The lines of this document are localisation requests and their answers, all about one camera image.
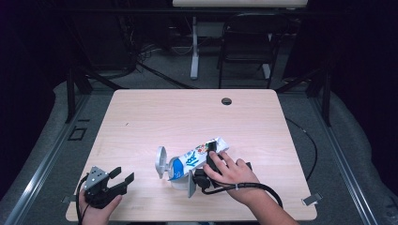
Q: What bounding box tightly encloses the right hand-held gripper black cable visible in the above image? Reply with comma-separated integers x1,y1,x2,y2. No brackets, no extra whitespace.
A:
200,181,284,209

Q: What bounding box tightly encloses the blue and white milk pouch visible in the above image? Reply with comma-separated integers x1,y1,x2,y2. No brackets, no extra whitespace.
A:
168,135,230,182

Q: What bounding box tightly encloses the dark curtain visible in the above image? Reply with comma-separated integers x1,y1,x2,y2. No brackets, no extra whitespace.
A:
0,0,69,200
329,0,398,201

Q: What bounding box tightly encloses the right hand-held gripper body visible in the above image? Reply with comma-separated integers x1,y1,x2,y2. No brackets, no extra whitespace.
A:
187,150,253,199

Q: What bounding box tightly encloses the aluminium floor rail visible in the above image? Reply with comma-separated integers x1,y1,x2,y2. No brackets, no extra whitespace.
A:
308,93,382,225
2,93,92,225

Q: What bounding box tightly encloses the hand-held gripper black cable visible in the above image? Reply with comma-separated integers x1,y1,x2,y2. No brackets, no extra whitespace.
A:
75,173,91,225
200,181,284,209

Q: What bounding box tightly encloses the grey metal bracket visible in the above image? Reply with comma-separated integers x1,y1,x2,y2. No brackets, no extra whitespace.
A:
61,194,85,204
301,191,324,207

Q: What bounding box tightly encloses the white desk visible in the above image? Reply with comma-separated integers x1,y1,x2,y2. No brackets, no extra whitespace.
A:
172,0,310,81

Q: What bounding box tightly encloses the thin black floor cable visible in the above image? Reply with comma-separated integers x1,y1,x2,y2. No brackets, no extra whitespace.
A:
284,116,319,182

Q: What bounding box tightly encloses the person's left hand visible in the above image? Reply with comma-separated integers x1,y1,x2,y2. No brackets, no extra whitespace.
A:
77,189,123,223

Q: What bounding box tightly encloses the black metal stand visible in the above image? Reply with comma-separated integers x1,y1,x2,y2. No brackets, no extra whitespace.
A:
64,66,130,125
275,66,333,128

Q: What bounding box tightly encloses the left hand-held gripper black cable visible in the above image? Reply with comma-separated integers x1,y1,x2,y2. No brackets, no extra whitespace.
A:
75,173,91,225

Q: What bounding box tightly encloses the thick black floor cable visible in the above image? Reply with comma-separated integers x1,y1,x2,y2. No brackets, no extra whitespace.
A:
135,60,196,90

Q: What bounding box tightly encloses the clear jug with white lid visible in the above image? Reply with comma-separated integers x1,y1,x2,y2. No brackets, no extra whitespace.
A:
154,145,192,191

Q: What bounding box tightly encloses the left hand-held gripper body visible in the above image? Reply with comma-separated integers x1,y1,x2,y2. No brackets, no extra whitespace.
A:
83,165,128,210

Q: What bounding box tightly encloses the person's right hand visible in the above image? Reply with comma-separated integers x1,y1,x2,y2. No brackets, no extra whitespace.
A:
203,150,261,204

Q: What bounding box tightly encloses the black folding chair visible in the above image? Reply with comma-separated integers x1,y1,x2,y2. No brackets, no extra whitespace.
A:
217,12,291,90

